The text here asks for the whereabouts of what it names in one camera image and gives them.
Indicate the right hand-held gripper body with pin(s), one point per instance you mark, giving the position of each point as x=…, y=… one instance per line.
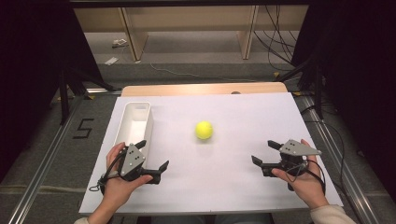
x=295, y=149

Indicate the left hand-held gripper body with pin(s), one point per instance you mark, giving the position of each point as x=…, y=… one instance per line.
x=132, y=160

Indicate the white rectangular container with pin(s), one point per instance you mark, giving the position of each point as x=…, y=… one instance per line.
x=137, y=124

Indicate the yellow tennis ball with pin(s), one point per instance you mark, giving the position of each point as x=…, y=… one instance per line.
x=204, y=130

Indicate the person's left hand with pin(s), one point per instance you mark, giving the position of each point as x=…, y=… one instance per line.
x=120, y=188

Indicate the person's right hand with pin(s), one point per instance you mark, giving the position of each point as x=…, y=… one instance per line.
x=308, y=186

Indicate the black metal stand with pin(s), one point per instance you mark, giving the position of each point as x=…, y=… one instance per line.
x=63, y=99
x=317, y=93

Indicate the wooden table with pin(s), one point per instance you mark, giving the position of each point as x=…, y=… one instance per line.
x=202, y=89

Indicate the white paper scrap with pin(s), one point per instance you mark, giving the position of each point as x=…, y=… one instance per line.
x=120, y=42
x=111, y=61

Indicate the black curtain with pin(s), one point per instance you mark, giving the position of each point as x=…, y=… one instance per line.
x=31, y=62
x=361, y=62

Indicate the light wooden shelf unit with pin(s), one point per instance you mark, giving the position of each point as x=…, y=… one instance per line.
x=186, y=18

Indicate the short aluminium rail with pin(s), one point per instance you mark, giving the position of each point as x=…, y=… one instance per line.
x=102, y=90

